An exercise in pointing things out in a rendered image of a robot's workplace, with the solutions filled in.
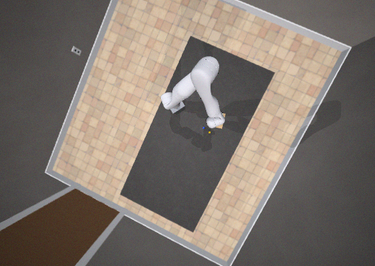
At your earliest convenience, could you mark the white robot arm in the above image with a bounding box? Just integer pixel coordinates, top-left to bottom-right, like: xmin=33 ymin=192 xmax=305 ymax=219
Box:
xmin=161 ymin=56 xmax=225 ymax=128

